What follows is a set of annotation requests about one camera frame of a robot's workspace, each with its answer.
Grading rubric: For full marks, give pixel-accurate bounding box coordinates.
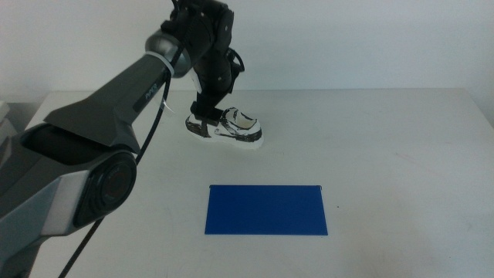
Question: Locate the white and black sneaker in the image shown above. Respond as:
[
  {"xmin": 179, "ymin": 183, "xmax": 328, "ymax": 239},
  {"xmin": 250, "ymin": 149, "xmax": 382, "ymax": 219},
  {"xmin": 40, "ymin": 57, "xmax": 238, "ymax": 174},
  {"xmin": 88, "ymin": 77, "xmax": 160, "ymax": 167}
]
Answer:
[{"xmin": 184, "ymin": 107, "xmax": 266, "ymax": 151}]

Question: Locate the blue rectangular mat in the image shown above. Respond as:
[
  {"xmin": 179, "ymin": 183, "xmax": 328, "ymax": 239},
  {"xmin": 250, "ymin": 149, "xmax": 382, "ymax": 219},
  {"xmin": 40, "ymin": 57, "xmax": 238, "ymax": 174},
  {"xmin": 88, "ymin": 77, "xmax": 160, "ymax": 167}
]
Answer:
[{"xmin": 204, "ymin": 184, "xmax": 329, "ymax": 236}]

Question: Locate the white zip tie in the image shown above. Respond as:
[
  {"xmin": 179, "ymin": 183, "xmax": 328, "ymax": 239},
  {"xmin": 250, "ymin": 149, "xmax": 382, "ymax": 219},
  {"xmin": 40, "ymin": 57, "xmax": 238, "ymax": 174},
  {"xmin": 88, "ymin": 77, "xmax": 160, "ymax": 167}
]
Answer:
[{"xmin": 148, "ymin": 52, "xmax": 175, "ymax": 115}]

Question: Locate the white side furniture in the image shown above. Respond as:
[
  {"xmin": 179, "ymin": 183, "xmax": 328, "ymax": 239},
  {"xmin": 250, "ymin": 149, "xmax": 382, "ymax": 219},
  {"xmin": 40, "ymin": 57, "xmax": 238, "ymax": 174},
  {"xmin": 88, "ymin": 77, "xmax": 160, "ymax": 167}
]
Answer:
[{"xmin": 0, "ymin": 100, "xmax": 19, "ymax": 146}]

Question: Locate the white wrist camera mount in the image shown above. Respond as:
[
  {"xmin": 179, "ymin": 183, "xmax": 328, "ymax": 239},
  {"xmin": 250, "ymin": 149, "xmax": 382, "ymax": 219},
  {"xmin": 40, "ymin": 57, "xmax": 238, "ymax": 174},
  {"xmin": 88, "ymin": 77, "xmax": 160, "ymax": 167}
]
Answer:
[{"xmin": 190, "ymin": 69, "xmax": 205, "ymax": 94}]

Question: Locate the black braided cable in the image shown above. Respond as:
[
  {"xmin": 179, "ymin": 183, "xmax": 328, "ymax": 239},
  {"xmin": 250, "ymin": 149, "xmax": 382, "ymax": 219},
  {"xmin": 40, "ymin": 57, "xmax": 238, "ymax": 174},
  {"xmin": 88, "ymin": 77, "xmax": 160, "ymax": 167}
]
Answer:
[{"xmin": 57, "ymin": 0, "xmax": 245, "ymax": 278}]

